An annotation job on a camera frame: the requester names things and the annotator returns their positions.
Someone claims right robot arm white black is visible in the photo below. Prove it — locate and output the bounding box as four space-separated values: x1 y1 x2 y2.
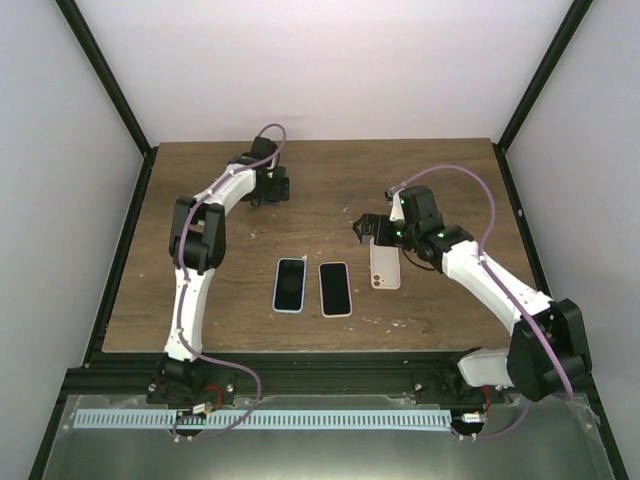
353 186 592 403

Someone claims beige phone case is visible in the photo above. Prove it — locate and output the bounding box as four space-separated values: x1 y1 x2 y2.
318 261 354 319
369 240 401 290

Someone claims black aluminium frame rail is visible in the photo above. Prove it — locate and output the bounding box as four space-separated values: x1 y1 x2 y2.
30 149 627 479

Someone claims light blue phone case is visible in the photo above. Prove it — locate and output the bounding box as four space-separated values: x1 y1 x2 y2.
271 257 308 315

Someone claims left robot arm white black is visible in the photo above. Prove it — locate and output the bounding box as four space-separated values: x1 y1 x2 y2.
159 133 289 404

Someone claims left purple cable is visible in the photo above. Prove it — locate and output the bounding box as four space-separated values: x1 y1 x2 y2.
169 123 289 444

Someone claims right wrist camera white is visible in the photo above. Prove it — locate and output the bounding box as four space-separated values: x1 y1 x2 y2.
385 187 404 222

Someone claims slotted cable duct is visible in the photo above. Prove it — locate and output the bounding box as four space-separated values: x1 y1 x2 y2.
73 409 452 432

